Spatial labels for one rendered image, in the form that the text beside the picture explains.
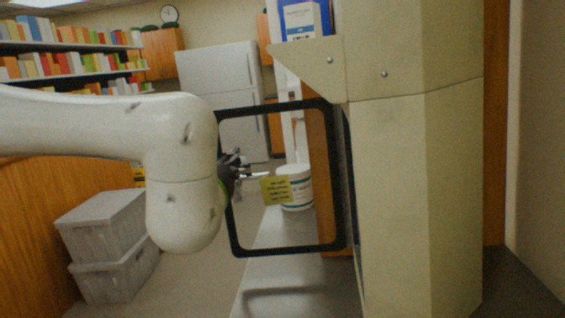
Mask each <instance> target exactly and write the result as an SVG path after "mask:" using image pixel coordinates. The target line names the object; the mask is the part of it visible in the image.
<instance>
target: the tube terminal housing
mask: <svg viewBox="0 0 565 318"><path fill-rule="evenodd" d="M337 7H338V14H337V16H336V10H335V0H330V10H331V20H332V29H333V35H336V34H340V35H341V36H343V45H344V55H345V65H346V75H347V86H348V97H349V100H348V101H347V103H341V108H342V109H343V112H344V114H345V115H346V117H347V119H348V122H349V125H350V132H351V151H352V161H353V172H354V183H355V194H356V207H357V214H358V215H359V226H360V236H361V256H362V276H363V287H364V298H365V305H364V299H363V295H362V286H361V281H360V275H359V271H357V265H356V257H355V251H354V244H353V256H354V264H355V270H356V281H357V285H359V290H360V296H361V302H362V311H363V316H364V318H468V317H469V316H470V315H471V314H472V313H473V312H474V311H475V310H476V309H477V308H478V306H479V305H480V304H481V303H482V248H483V77H482V75H483V0H337ZM365 308H366V309H365Z"/></svg>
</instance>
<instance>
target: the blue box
mask: <svg viewBox="0 0 565 318"><path fill-rule="evenodd" d="M311 1H312V2H315V3H318V4H319V12H320V22H322V31H323V36H329V35H331V27H330V8H329V0H277V7H278V15H279V22H280V29H281V36H282V42H285V41H288V37H287V29H286V22H285V14H284V7H287V6H292V4H298V3H306V2H311Z"/></svg>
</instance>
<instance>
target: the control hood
mask: <svg viewBox="0 0 565 318"><path fill-rule="evenodd" d="M266 50H267V53H268V54H269V55H270V56H272V57H273V58H274V59H276V60H277V61H278V62H280V63H281V64H282V65H283V66H285V67H286V68H287V69H288V70H289V71H290V72H291V73H293V74H294V75H295V76H297V77H299V78H300V79H301V80H303V82H304V83H305V84H307V85H308V86H310V87H311V88H313V89H314V90H315V91H316V92H317V93H318V94H319V95H320V96H322V97H323V98H325V99H326V100H327V101H329V102H330V103H347V101H348V100H349V97H348V86H347V75H346V65H345V55H344V45H343V36H341V35H340V34H336V35H329V36H323V37H316V38H310V39H303V40H291V41H285V42H278V44H272V45H267V47H266Z"/></svg>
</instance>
